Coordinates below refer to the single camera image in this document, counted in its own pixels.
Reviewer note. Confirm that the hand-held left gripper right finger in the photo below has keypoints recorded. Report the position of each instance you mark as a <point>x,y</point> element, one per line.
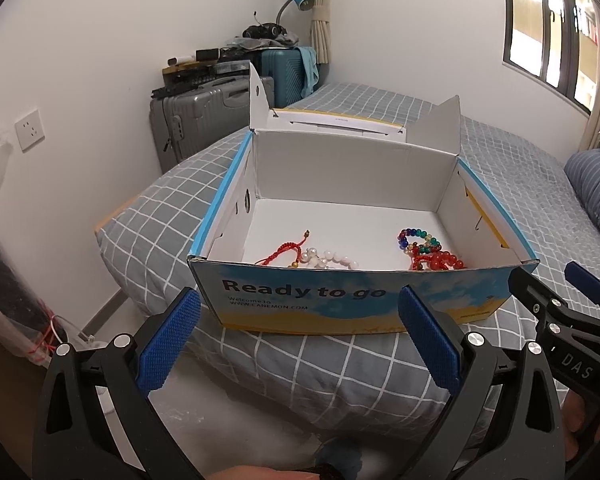
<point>430,342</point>

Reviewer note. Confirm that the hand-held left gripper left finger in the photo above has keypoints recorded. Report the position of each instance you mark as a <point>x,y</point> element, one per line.
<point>170,340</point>

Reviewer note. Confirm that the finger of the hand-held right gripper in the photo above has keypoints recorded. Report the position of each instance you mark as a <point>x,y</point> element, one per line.
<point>530,286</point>
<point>587,280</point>

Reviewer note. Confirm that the blue and yellow cardboard box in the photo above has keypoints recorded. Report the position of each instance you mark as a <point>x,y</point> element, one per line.
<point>330,305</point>

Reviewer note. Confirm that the person's right hand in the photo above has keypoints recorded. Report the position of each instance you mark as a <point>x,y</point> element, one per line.
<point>577,412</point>

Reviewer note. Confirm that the blue striped pillow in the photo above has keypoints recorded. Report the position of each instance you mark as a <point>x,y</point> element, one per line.
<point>592,195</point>

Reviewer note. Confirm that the grey checked bed sheet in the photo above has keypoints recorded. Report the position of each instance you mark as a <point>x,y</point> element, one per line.
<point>330,375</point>

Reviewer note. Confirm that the person's bare leg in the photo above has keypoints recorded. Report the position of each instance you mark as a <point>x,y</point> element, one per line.
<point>260,474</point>

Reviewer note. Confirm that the clear plastic bag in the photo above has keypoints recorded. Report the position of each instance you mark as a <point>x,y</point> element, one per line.
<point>2,260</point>

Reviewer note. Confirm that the grey suitcase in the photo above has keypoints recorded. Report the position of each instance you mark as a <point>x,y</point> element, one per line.
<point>200,120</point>

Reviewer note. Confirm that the window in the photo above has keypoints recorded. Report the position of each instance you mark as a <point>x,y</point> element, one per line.
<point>555,30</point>

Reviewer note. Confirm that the black keyboard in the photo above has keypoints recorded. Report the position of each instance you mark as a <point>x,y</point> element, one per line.
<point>190,84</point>

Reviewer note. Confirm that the wooden board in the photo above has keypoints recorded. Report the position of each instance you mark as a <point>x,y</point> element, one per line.
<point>190,67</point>

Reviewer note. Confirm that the teal suitcase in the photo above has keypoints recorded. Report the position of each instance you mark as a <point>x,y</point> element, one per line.
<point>286,75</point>

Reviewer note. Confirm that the teal cloth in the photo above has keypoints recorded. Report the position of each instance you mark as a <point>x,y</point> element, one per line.
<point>308,71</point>

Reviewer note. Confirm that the pile of dark gear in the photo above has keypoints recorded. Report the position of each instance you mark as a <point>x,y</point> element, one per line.
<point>265,35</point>

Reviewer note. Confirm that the beige tied curtain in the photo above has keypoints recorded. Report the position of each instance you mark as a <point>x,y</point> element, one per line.
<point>320,10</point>

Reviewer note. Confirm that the blue desk lamp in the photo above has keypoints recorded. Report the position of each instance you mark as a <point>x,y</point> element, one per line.
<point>296,2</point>

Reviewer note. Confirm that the white wall socket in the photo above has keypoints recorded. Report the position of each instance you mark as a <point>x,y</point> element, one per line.
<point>29,129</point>

